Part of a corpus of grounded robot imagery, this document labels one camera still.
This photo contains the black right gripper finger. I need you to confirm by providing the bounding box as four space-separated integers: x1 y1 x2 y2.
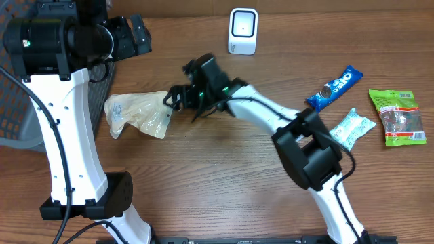
163 96 182 110
165 85 185 98

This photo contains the beige paper snack bag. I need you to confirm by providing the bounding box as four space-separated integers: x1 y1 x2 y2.
104 91 173 139

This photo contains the blue snack packet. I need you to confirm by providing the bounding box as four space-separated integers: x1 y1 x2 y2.
306 65 364 113

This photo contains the light teal snack packet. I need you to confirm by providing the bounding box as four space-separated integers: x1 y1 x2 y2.
330 108 376 151

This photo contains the green clear snack bag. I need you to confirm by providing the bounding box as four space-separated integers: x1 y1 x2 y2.
368 89 427 146

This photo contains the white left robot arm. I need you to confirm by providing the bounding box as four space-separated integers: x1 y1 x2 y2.
2 1 153 243

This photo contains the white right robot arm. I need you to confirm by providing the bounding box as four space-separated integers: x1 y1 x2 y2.
163 53 370 243

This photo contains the white barcode scanner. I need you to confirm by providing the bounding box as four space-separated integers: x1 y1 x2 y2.
228 7 258 55

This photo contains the grey plastic mesh basket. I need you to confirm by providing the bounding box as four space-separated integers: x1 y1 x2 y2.
1 0 115 152

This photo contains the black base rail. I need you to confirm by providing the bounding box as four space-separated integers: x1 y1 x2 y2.
96 235 398 244

